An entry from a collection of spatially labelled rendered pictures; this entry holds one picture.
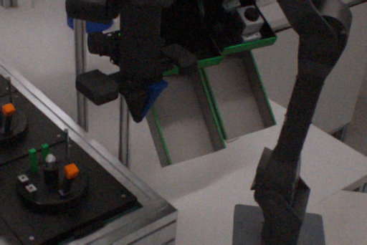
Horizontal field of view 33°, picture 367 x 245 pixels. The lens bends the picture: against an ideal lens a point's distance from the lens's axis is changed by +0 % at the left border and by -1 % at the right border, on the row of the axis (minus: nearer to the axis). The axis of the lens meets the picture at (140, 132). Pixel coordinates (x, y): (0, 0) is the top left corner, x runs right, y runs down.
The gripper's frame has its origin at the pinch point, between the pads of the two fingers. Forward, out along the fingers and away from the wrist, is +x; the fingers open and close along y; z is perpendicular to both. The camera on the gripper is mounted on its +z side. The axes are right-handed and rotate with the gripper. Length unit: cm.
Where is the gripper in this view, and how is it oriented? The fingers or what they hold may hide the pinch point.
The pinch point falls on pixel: (137, 102)
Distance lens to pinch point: 92.7
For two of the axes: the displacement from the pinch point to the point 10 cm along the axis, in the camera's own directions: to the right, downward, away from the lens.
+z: -5.9, -4.7, 6.5
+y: -8.0, 3.2, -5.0
